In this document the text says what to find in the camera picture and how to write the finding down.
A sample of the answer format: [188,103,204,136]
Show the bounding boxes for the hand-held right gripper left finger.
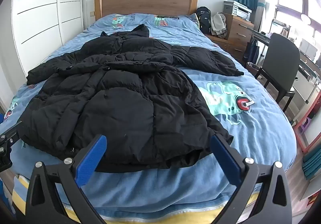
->
[25,134,108,224]

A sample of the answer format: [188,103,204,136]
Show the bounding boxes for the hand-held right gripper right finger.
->
[210,134,293,224]

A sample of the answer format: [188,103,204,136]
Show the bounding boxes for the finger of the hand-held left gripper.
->
[0,121,22,173]

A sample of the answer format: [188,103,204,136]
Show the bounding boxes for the black puffer jacket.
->
[18,24,245,173]

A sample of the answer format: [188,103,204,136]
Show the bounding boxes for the pile of beige clothes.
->
[210,12,229,39]

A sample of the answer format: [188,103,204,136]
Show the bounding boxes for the blue printed blanket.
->
[0,13,295,217]

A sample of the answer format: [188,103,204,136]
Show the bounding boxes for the stack of teal mats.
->
[302,149,321,180]

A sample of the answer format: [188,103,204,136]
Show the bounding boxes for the wastebasket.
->
[246,62,262,77]

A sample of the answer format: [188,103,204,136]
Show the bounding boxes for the dark blue bag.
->
[243,38,260,64]

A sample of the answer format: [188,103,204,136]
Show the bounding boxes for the black chair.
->
[254,33,301,111]

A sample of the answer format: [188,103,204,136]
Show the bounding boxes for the white wardrobe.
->
[10,0,84,84]

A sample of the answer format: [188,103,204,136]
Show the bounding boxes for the dark desk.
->
[252,29,321,104]

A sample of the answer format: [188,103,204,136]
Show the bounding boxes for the wooden dresser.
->
[206,13,255,62]

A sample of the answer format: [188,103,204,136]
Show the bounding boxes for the dark backpack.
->
[196,6,212,34]

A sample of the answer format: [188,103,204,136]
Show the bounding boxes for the white printer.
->
[223,0,252,21]

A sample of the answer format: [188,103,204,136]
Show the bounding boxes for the black flat device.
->
[155,15,180,21]

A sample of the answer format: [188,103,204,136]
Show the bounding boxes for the wooden headboard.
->
[94,0,198,21]

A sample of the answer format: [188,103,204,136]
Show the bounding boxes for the pink frame stool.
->
[292,99,321,154]

